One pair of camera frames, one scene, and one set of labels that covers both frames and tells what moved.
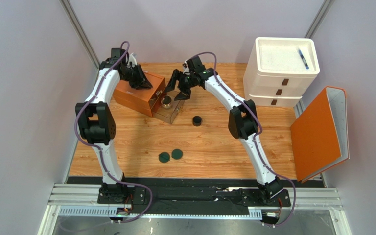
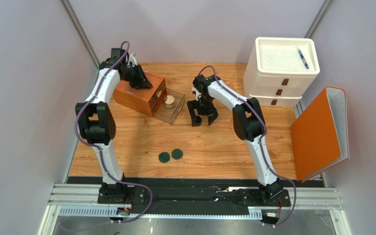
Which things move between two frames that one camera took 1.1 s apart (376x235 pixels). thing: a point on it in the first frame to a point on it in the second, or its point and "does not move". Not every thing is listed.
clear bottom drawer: [166, 108] does not move
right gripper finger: [172, 83] to [211, 118]
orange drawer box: [139, 101] does not move
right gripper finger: [184, 94] to [196, 120]
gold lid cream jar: [166, 101] does not move
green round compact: [164, 157] does not move
